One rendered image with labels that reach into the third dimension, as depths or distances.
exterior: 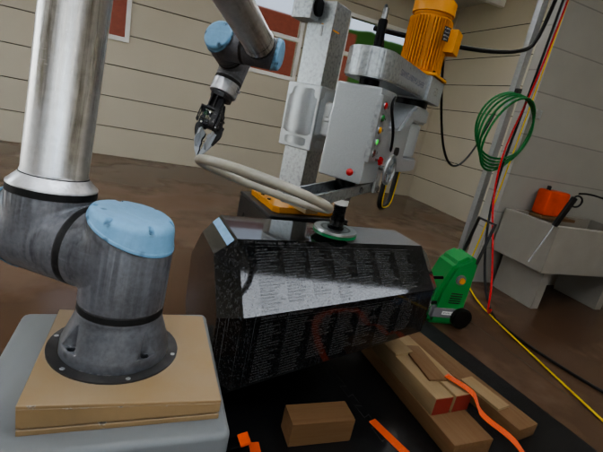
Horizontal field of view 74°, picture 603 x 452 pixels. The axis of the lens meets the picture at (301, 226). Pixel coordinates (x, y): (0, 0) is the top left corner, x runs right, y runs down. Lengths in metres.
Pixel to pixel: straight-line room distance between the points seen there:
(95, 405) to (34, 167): 0.41
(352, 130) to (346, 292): 0.72
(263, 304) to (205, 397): 0.92
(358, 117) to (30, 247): 1.37
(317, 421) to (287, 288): 0.60
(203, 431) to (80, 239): 0.38
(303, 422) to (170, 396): 1.20
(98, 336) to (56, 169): 0.30
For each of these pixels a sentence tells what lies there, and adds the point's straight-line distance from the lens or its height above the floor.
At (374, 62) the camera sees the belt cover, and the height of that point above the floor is 1.64.
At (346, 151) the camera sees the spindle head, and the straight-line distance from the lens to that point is 1.83.
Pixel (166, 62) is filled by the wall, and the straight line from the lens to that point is 7.74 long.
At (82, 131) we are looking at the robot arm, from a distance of 0.82.
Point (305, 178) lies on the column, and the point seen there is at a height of 0.96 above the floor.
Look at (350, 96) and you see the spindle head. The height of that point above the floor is 1.49.
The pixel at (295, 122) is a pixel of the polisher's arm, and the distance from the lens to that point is 2.66.
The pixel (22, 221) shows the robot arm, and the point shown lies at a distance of 0.83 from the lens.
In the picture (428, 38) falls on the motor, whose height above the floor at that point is 1.89.
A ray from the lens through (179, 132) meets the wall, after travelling 7.78.
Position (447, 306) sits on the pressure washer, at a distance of 3.40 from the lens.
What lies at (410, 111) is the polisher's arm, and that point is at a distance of 2.30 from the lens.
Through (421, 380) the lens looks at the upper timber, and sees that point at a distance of 2.29.
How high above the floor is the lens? 1.39
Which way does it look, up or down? 16 degrees down
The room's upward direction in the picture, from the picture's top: 12 degrees clockwise
